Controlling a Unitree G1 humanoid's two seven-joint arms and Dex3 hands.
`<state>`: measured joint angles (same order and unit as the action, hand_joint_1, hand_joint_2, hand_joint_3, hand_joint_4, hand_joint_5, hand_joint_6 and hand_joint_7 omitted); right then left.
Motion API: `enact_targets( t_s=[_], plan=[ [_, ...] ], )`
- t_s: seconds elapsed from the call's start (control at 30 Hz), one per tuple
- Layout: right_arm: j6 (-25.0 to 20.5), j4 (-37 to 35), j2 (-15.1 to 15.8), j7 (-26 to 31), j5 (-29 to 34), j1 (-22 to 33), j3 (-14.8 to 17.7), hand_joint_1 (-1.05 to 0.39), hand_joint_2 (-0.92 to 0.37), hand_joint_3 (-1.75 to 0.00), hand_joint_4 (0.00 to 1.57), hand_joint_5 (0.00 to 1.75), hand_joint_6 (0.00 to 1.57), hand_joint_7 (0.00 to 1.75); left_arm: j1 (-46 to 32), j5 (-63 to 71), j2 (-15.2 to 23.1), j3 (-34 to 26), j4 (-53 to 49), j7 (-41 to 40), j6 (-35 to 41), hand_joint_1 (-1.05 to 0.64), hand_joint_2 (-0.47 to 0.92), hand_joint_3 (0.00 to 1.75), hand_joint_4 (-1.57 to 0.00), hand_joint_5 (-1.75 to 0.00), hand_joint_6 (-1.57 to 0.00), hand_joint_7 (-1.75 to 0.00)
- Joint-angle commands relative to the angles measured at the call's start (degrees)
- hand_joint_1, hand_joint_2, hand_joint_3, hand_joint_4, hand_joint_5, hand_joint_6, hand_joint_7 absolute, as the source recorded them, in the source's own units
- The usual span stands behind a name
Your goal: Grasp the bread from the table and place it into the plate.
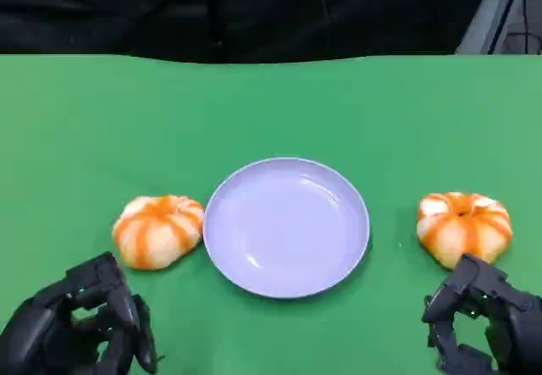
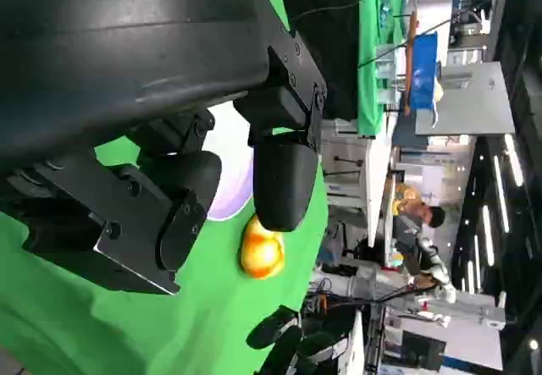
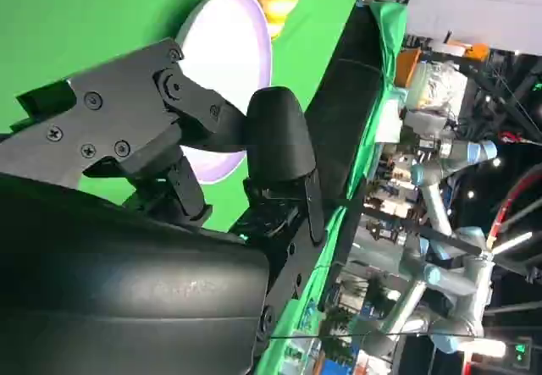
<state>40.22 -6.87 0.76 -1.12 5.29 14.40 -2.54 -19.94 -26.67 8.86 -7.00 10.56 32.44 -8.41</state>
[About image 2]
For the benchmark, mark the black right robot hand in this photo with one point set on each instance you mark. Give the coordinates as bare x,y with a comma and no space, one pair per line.
275,328

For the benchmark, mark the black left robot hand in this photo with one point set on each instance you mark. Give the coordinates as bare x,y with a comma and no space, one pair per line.
106,53

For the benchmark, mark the orange white toy bread roll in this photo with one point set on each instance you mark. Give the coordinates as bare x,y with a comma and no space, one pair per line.
260,256

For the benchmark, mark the lilac plate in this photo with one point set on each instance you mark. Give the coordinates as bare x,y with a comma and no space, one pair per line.
233,172

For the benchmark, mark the person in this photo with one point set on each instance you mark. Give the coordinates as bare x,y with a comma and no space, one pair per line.
408,231

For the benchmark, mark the white desk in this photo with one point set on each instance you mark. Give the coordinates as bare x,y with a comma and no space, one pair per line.
374,172

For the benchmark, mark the green table cloth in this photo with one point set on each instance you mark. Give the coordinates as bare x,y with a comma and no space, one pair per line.
84,328

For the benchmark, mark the black curtain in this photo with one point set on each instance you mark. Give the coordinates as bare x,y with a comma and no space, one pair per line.
330,53

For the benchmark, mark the green hanging cloth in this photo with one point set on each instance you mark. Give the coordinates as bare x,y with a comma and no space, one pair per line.
372,95

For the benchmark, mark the blue bin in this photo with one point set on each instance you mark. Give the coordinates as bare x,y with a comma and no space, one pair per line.
423,74

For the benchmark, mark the grey panel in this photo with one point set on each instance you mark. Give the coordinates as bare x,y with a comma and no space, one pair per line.
474,104

